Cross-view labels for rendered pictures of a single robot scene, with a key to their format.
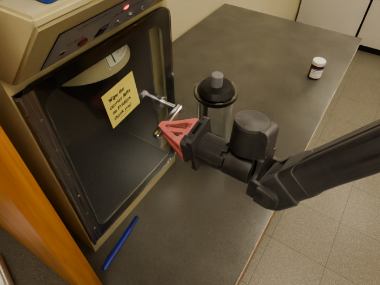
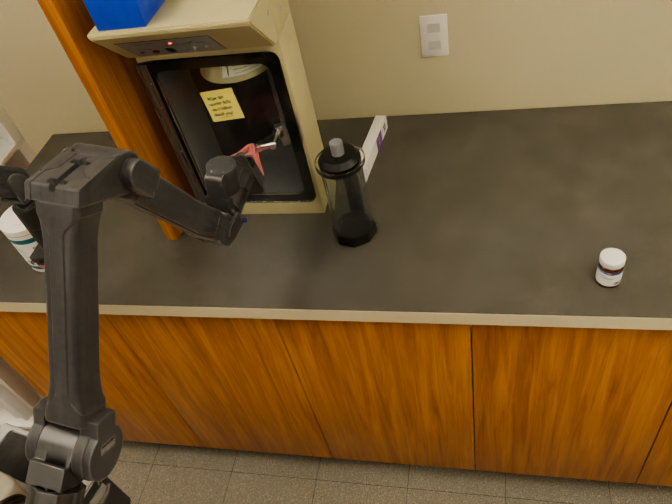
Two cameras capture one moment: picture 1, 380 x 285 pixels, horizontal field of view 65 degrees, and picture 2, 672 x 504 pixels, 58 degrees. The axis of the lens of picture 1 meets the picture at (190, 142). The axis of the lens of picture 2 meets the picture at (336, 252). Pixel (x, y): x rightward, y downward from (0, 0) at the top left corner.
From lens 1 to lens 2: 115 cm
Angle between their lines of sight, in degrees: 51
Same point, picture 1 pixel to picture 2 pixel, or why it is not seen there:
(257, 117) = (225, 166)
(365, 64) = not seen: outside the picture
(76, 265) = not seen: hidden behind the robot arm
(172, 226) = (248, 245)
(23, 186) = (100, 103)
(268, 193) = not seen: hidden behind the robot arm
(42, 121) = (150, 84)
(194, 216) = (265, 255)
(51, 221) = (118, 134)
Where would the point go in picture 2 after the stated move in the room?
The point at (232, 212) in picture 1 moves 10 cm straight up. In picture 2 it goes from (283, 279) to (272, 249)
